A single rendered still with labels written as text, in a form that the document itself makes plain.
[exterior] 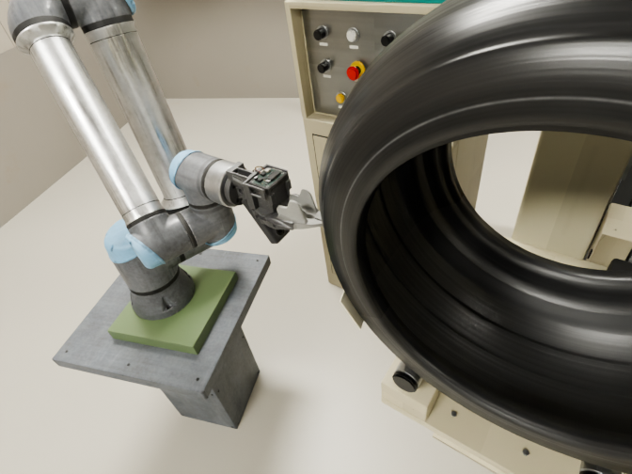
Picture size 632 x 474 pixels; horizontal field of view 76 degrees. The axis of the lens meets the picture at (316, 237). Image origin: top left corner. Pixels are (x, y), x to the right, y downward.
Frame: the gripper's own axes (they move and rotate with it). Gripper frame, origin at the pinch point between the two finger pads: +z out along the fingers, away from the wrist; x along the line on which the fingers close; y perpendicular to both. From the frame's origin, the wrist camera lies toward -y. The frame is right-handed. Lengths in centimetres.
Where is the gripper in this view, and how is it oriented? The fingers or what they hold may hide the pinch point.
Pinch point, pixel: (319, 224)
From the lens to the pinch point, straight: 73.5
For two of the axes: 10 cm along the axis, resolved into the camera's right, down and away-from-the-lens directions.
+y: -1.2, -7.3, -6.7
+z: 8.1, 3.1, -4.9
